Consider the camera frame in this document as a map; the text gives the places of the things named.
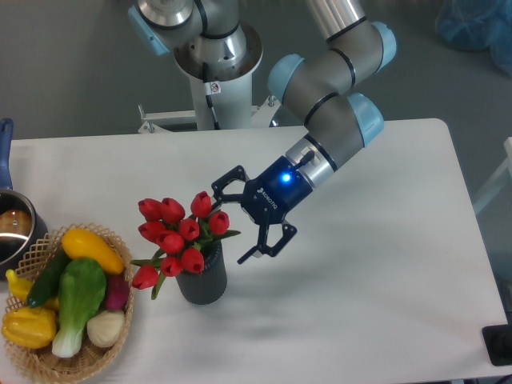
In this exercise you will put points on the dark grey ribbed vase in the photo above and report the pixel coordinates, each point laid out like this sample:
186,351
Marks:
209,285

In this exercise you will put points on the white garlic bulb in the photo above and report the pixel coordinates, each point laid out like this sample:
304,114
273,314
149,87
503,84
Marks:
105,328

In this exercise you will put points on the purple red radish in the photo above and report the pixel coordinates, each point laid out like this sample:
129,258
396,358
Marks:
117,293

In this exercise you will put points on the yellow squash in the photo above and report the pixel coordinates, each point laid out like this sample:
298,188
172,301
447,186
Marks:
80,243

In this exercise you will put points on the black device at table edge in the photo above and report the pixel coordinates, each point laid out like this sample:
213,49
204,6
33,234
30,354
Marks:
498,344

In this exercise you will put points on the small yellow gourd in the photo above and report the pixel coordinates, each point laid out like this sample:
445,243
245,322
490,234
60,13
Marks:
20,288

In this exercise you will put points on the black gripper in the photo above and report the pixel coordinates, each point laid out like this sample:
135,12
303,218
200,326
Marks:
276,191

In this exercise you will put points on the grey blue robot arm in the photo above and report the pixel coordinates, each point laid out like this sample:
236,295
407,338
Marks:
338,122

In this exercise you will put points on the blue plastic bag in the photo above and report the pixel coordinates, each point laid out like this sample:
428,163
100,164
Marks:
478,26

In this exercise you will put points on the white frame at right edge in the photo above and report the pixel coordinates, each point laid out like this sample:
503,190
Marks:
495,183

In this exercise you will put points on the yellow bell pepper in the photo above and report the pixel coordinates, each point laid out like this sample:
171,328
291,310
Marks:
30,328

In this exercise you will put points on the green bok choy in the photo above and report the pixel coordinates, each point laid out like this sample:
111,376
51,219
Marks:
81,291

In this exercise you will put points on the red tulip bouquet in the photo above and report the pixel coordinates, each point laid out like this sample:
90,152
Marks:
187,244

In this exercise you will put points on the blue handled saucepan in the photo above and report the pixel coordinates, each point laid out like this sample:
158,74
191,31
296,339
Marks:
21,225

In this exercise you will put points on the green cucumber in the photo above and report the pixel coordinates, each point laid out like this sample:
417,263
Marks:
46,285

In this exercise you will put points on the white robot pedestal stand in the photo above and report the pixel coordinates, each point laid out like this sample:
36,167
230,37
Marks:
220,73

